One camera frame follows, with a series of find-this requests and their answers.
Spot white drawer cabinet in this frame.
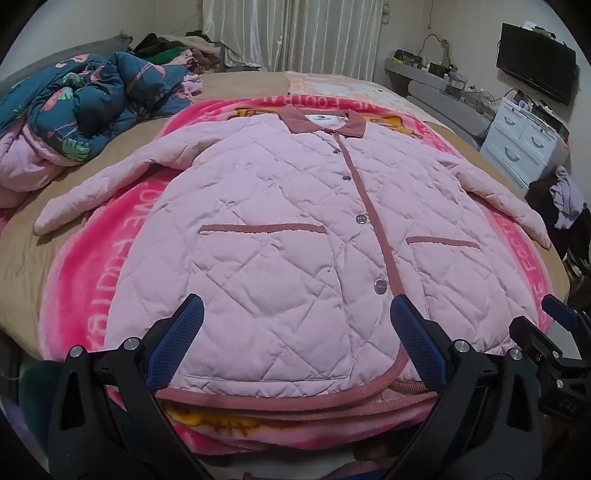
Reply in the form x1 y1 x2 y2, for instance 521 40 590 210
480 96 570 191

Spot cream pleated curtain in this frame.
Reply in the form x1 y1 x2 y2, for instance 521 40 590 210
202 0 385 87

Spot dark teal clothing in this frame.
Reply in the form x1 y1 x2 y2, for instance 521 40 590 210
17 359 63 464

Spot clutter of small electronics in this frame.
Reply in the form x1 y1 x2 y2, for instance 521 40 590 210
392 47 499 104

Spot black flat television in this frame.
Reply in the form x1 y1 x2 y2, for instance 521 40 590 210
496 23 578 107

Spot dark chair with clothes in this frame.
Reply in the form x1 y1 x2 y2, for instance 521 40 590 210
526 178 591 261

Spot grey pillow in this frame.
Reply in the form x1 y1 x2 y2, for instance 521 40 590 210
0 31 134 89

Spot pink quilted jacket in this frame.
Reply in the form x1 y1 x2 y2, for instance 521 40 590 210
34 104 552 414

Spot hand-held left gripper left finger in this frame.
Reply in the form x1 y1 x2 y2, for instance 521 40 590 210
48 293 218 480

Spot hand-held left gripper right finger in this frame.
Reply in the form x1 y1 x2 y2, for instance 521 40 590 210
389 294 543 480

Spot blue flamingo print duvet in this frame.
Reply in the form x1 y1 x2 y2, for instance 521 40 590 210
0 52 204 208

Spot peach patterned towel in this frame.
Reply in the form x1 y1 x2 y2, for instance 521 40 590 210
284 71 430 124

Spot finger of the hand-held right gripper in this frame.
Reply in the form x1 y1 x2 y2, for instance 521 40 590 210
542 294 591 329
509 316 571 366

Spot lilac cloth garment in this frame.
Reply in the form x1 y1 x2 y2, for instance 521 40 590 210
549 166 588 232

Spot pile of folded clothes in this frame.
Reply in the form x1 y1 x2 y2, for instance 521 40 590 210
131 31 227 75

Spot grey curved shelf desk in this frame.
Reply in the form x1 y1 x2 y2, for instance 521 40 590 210
385 58 496 149

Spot pink cartoon printed blanket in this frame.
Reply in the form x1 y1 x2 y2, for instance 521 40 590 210
39 95 555 464

